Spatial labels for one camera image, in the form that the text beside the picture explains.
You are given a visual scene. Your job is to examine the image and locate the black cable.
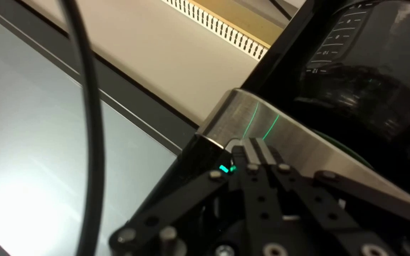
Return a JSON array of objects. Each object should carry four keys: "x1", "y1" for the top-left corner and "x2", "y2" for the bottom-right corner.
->
[{"x1": 57, "y1": 0, "x2": 106, "y2": 256}]

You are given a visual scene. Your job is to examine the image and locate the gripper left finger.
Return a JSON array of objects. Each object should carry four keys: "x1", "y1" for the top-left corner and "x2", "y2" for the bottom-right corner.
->
[{"x1": 109, "y1": 139, "x2": 287, "y2": 256}]

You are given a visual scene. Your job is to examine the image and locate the white slotted cable duct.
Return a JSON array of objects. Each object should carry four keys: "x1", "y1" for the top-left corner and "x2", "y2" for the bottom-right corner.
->
[{"x1": 161, "y1": 0, "x2": 270, "y2": 61}]

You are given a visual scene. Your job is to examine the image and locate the black framed glass panel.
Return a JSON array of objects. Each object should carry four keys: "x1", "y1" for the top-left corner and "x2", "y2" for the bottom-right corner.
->
[{"x1": 0, "y1": 0, "x2": 200, "y2": 256}]

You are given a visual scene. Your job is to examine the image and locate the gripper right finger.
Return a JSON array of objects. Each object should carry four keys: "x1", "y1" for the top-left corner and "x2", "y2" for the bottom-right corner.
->
[{"x1": 254, "y1": 138, "x2": 410, "y2": 256}]

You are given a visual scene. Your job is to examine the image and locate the glass coffee carafe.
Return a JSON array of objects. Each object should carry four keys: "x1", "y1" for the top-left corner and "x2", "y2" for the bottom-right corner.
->
[{"x1": 292, "y1": 0, "x2": 410, "y2": 144}]

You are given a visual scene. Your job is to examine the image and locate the black and steel coffee maker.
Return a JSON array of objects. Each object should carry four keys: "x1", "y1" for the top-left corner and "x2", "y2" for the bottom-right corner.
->
[{"x1": 130, "y1": 0, "x2": 410, "y2": 256}]

